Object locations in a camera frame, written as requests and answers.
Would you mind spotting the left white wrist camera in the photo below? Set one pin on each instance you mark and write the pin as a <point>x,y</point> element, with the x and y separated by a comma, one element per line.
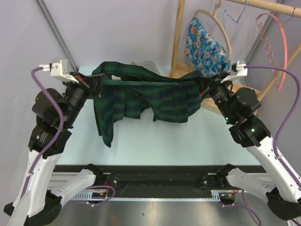
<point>58,69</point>

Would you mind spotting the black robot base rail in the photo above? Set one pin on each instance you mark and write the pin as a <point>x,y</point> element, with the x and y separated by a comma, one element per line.
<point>160,183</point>

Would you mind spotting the blue floral skirt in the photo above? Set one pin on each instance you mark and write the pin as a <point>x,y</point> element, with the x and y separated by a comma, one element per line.
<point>204,52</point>

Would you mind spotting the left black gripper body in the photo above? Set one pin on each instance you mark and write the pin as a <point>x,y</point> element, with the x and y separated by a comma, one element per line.
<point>76,93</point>

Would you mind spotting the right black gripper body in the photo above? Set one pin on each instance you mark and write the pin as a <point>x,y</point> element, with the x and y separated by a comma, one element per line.
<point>220,92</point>

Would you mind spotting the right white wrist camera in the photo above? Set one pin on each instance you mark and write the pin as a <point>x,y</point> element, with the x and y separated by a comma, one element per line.
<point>237,71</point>

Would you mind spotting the pink plastic hanger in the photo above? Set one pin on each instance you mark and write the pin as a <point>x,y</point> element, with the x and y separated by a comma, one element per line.
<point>279,76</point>

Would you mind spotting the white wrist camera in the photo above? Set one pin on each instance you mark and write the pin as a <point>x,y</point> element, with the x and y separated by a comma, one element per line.
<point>58,69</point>
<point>237,71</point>

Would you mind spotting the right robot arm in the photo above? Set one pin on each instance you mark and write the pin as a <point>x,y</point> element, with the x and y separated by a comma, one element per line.
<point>282,193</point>

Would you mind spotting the clear plastic tray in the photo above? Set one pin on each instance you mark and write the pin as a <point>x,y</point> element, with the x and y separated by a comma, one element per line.
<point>149,65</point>

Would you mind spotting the green plaid garment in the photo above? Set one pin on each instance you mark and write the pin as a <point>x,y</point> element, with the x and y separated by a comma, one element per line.
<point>128,90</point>

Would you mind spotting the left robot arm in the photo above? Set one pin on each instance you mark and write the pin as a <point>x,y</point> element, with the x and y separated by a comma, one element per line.
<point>36,204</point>

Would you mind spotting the blue wire hanger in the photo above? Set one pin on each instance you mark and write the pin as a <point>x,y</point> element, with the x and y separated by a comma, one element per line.
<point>236,21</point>

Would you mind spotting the wooden clothes rack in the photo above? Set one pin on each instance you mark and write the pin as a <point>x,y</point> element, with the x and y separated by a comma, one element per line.
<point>179,69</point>

